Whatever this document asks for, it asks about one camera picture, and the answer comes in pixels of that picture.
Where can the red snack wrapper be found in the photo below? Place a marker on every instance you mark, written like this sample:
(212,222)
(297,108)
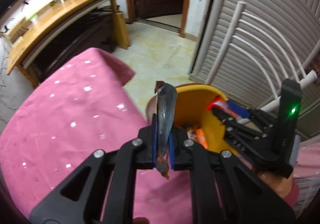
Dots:
(220,103)

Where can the white louvered cabinet door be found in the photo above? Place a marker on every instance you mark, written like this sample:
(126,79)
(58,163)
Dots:
(250,47)

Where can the person's hand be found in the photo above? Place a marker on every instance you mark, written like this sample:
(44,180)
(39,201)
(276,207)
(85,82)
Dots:
(281,185)

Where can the silver foil snack wrapper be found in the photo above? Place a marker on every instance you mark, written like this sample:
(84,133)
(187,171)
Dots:
(166,96)

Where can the wooden desk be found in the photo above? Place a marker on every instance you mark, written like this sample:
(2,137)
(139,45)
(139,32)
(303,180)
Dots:
(54,22)

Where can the yellow plastic trash bin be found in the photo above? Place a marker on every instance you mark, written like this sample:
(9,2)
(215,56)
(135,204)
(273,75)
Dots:
(191,109)

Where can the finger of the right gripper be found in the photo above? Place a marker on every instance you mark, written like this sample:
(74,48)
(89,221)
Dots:
(234,128)
(252,118)

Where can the orange small box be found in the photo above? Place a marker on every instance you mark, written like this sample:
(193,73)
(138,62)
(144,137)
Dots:
(201,137)

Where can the pink star tablecloth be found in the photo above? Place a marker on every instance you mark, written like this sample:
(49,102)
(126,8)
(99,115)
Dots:
(81,108)

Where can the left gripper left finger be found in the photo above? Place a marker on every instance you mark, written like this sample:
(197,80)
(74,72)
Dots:
(102,188)

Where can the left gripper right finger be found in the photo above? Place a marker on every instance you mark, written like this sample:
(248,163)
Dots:
(223,189)

